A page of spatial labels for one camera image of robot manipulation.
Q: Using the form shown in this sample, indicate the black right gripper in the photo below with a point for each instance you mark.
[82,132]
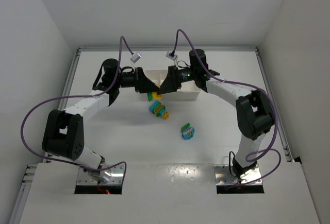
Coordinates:
[174,78]

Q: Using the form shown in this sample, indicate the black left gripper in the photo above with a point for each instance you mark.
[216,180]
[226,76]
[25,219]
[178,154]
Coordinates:
[138,80]

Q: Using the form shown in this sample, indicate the green square lego brick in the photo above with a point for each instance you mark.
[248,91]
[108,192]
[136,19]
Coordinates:
[149,96]

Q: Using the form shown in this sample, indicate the yellow curved lego brick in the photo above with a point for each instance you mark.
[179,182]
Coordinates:
[156,96]

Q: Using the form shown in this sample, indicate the teal green lego stack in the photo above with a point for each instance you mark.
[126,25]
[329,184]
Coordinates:
[187,131]

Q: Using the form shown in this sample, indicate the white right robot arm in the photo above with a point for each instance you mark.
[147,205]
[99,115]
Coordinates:
[255,114]

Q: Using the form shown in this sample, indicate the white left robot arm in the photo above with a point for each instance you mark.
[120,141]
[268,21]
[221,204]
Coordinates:
[64,134]

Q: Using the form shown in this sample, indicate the white divided container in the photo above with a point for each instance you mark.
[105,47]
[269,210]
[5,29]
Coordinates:
[188,91]

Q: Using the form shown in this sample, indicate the bee lego stack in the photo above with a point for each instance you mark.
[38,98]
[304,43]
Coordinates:
[159,110]

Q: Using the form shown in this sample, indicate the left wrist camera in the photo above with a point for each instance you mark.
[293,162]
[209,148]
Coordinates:
[135,58]

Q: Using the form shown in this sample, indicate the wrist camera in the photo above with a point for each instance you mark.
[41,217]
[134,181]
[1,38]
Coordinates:
[171,55]
[135,58]

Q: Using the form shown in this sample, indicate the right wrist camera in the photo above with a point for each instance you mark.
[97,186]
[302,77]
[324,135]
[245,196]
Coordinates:
[171,55]

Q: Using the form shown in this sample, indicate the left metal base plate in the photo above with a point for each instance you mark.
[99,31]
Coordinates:
[113,176]

